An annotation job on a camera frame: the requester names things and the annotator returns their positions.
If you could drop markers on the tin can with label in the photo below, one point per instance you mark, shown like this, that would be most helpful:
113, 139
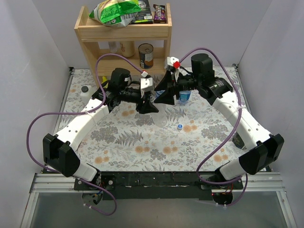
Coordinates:
146, 55

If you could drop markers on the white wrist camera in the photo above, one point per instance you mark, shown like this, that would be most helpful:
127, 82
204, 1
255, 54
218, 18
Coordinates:
172, 64
146, 83

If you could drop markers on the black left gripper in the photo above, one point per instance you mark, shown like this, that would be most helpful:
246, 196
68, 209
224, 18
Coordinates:
142, 100

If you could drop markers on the black wrapped paper roll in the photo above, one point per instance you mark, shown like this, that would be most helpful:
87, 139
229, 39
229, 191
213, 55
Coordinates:
238, 142

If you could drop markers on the clear plastic bottle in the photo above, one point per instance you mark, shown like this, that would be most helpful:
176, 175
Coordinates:
160, 118

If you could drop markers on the floral tablecloth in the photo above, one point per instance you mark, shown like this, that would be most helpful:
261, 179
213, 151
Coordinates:
125, 140

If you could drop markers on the white blue cap right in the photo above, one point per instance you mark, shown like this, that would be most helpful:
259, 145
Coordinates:
179, 126

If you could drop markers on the white bottle black cap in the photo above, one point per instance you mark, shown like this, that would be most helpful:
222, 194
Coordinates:
86, 92

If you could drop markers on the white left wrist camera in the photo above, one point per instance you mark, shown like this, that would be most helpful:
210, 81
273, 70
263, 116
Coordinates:
146, 83

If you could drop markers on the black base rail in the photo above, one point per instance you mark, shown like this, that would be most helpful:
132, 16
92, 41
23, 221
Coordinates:
115, 186

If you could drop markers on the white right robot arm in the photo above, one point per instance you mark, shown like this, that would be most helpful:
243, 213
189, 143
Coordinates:
263, 147

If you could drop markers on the brown candy bar pack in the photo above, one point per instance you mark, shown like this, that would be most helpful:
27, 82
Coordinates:
160, 14

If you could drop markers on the green chip bag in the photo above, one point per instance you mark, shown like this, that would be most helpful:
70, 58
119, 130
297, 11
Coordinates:
115, 13

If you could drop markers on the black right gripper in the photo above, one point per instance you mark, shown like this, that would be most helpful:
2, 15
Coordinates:
175, 88

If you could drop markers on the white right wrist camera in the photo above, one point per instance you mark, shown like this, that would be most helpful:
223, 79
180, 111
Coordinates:
172, 64

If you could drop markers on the beige cylinder bottle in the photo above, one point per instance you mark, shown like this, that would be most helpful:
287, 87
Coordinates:
127, 48

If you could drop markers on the blue label water bottle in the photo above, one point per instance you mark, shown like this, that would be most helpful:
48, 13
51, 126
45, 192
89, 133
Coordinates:
158, 93
184, 97

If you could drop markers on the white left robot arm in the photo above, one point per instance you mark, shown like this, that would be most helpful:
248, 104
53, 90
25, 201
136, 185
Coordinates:
59, 150

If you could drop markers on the black snack box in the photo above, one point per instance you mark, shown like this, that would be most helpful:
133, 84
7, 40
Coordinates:
145, 15

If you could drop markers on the wooden shelf rack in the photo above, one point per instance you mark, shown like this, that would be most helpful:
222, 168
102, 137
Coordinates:
90, 33

